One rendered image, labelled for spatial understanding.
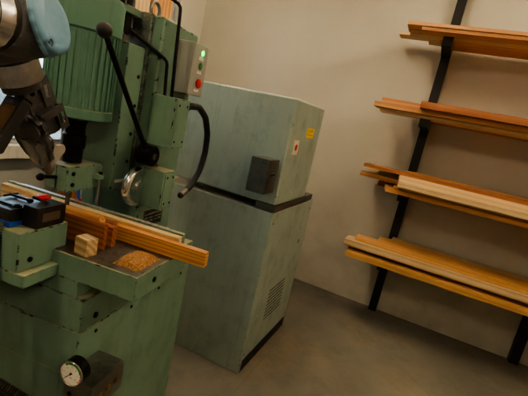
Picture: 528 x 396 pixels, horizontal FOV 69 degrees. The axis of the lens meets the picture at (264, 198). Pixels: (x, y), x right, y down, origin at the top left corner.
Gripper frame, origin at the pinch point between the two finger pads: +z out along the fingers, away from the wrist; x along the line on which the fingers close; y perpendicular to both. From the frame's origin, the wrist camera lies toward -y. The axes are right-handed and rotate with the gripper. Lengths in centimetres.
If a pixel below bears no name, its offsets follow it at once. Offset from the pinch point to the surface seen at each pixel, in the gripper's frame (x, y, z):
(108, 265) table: -17.1, -6.8, 17.4
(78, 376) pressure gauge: -18.6, -25.1, 34.5
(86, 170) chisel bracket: 5.7, 16.0, 12.0
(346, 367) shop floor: -83, 72, 166
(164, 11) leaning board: 105, 216, 27
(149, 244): -18.6, 6.4, 23.0
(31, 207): -1.1, -7.2, 4.5
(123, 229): -10.3, 7.3, 21.4
